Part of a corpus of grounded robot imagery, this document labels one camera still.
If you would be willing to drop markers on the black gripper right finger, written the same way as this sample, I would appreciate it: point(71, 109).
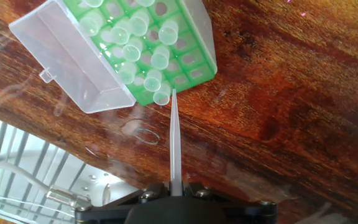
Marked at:
point(247, 213)

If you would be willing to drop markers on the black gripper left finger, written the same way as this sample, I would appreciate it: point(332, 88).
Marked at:
point(110, 213)

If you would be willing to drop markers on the translucent tip box green rack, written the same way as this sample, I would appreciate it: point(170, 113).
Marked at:
point(194, 34)

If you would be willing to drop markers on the glossy wood grain board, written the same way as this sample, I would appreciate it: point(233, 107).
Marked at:
point(275, 109)

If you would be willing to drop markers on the clear hinged box lid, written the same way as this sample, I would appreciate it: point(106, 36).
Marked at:
point(67, 62)

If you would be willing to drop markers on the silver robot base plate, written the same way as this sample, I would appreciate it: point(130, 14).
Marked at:
point(104, 183)

